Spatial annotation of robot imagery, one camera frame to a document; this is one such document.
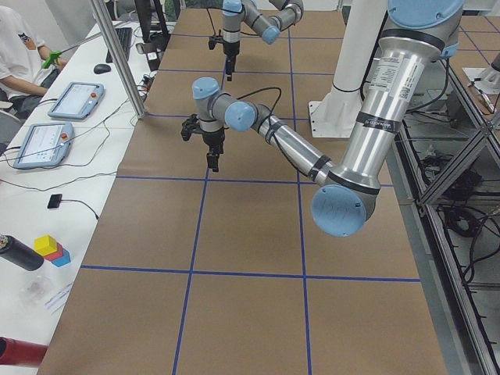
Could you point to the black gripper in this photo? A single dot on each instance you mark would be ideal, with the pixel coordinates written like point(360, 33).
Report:
point(213, 139)
point(230, 49)

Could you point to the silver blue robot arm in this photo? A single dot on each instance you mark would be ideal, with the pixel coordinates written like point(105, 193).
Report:
point(237, 12)
point(416, 33)

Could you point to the black keyboard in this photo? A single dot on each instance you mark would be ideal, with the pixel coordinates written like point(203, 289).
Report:
point(124, 35)

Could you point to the black computer mouse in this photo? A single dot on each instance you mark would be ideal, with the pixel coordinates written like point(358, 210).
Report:
point(102, 68)

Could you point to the upper blue teach pendant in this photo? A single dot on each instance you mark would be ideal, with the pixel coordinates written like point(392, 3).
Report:
point(77, 102)

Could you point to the blue teach pendant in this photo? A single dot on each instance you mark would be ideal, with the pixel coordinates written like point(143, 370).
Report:
point(77, 102)
point(46, 145)

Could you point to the small black puck device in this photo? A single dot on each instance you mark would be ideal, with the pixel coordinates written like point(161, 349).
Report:
point(54, 201)

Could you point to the lower blue teach pendant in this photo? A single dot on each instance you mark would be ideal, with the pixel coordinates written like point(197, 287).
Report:
point(46, 145)

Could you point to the blue cube block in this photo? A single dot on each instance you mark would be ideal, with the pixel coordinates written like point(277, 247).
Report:
point(63, 260)

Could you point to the red cube block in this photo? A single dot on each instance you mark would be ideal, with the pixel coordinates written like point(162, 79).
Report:
point(57, 254)

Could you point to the yellow cube block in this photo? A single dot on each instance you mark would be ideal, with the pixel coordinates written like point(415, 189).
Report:
point(44, 245)

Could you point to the seated person white shirt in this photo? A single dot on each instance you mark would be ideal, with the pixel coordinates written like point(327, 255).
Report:
point(23, 78)

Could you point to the black water bottle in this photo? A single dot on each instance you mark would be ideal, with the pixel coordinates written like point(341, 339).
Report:
point(18, 253)

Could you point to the red cylinder bottle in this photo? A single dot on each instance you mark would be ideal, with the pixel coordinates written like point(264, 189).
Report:
point(21, 353)

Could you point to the aluminium frame post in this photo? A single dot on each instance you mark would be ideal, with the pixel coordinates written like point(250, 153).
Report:
point(112, 42)

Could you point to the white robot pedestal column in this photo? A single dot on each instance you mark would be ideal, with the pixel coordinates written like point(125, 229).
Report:
point(335, 115)

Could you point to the green handled tool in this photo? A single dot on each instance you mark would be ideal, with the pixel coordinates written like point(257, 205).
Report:
point(52, 59)

